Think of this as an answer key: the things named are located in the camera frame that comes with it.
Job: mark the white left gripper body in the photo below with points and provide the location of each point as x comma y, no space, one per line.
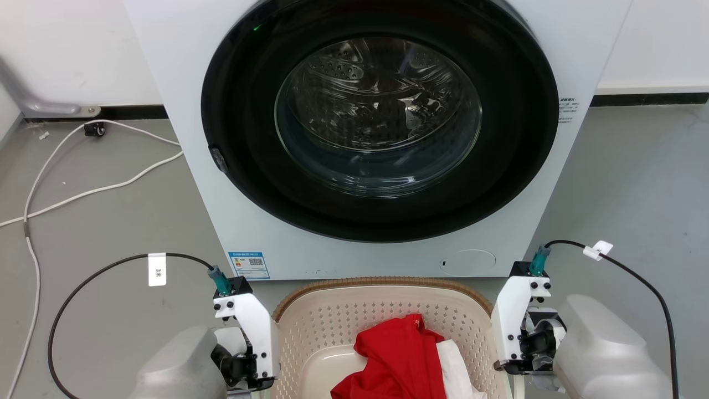
257,332

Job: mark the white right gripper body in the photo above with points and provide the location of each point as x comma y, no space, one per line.
509,327

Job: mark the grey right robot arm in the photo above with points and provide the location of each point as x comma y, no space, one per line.
604,354

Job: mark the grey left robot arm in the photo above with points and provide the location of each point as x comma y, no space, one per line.
177,366

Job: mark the beige perforated laundry basket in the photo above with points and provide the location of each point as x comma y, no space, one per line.
327,327

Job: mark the blue energy label sticker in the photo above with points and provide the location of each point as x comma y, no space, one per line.
249,265

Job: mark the white garment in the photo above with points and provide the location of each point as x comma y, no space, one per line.
457,371

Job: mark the red garment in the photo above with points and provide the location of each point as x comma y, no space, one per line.
399,360

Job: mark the black round washer door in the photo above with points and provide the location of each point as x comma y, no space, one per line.
243,166

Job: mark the black text sticker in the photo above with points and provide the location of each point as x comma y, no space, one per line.
567,110

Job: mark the white front-load washing machine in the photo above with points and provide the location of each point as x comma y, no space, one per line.
166,66

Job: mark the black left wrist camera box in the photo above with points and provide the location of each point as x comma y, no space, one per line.
239,285

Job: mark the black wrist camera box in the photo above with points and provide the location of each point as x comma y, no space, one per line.
239,285
529,269

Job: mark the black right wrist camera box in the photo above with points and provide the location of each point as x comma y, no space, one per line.
529,269

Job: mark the grey metal pipe bracket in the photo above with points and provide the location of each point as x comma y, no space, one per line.
39,105

